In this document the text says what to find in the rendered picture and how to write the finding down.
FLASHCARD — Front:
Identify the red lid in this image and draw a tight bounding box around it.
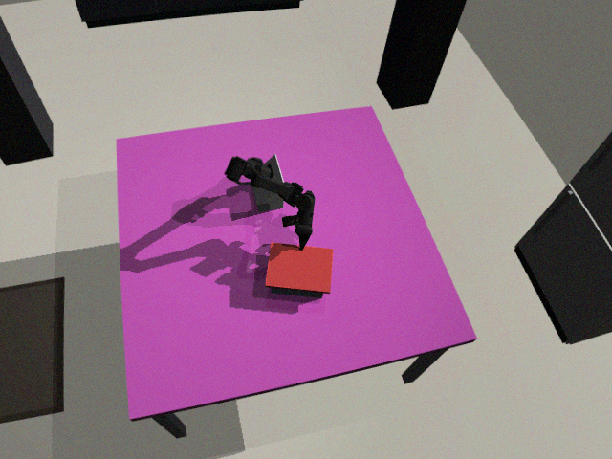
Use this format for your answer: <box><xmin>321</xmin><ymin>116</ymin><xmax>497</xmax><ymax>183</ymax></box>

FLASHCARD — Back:
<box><xmin>265</xmin><ymin>242</ymin><xmax>333</xmax><ymax>294</ymax></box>

